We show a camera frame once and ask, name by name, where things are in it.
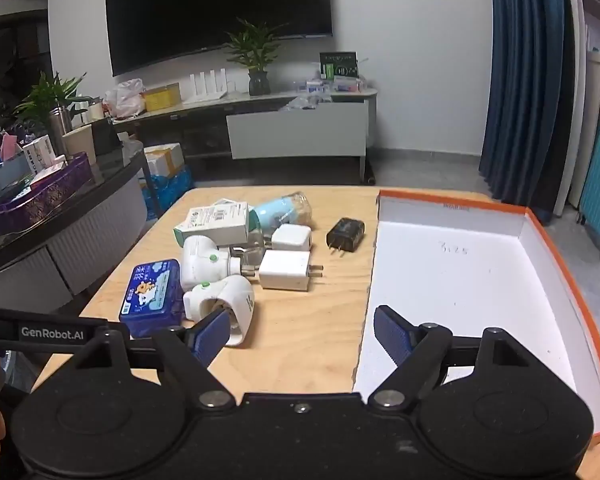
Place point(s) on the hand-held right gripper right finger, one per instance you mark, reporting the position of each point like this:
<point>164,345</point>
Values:
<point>392,332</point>

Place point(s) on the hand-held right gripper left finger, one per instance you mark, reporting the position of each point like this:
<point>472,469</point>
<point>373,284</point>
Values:
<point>211,335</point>

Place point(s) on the blue cartoon tin box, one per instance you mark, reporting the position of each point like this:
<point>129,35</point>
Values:
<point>150,300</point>

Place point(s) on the orange cardboard box lid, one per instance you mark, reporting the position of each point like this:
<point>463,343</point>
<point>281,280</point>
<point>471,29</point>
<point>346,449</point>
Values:
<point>455,285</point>

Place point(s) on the black power adapter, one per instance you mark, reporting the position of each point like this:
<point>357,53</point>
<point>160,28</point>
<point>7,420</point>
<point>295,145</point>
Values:
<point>346,235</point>

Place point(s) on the white barcode cardboard box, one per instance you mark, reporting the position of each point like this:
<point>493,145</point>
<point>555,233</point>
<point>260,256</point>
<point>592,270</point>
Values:
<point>215,222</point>

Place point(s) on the cube white power adapter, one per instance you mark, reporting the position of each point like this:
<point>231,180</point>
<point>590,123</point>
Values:
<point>291,237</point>

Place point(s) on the light blue toothpick jar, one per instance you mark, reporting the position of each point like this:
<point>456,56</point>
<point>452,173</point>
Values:
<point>277,212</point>

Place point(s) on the dark curved counter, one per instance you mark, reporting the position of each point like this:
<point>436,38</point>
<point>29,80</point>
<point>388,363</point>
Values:
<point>55,240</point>

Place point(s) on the purple patterned box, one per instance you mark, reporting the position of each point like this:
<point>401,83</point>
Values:
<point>40,200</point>

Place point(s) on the blue plastic bag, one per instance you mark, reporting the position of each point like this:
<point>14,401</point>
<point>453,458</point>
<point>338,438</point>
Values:
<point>167,190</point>

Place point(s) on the white carton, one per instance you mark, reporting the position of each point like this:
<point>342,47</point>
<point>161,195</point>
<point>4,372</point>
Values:
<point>37,152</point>

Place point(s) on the cardboard box with white label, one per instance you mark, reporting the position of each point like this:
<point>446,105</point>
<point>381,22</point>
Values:
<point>162,157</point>

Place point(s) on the beige cup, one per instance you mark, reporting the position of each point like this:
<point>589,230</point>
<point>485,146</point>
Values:
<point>79,142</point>

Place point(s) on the white grey television cabinet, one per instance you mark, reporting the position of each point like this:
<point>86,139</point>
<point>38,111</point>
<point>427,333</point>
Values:
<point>295,130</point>

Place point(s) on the leafy green potted plant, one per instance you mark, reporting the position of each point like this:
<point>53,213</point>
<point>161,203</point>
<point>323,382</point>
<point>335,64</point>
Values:
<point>50,95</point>

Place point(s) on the yellow box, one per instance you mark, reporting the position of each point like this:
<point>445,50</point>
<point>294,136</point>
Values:
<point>162,97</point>

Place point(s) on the white plastic bag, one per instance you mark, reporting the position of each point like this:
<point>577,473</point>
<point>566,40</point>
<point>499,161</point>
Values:
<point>125,97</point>

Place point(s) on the white antenna router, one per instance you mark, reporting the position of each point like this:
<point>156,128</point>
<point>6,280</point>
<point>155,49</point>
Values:
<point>207,87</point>

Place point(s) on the pile of small packets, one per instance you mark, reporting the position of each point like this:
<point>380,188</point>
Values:
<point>330,86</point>

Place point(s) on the black green printed box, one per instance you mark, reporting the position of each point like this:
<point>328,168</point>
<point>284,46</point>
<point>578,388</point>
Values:
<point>337,65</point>

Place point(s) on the dark blue curtain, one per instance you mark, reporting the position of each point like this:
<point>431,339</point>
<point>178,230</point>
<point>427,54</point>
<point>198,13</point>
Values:
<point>525,85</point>

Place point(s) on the potted plant in dark vase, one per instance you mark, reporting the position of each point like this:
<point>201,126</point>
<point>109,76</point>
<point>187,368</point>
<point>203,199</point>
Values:
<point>257,55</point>

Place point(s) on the black wall television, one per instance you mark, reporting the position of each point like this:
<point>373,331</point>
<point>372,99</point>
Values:
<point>205,5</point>

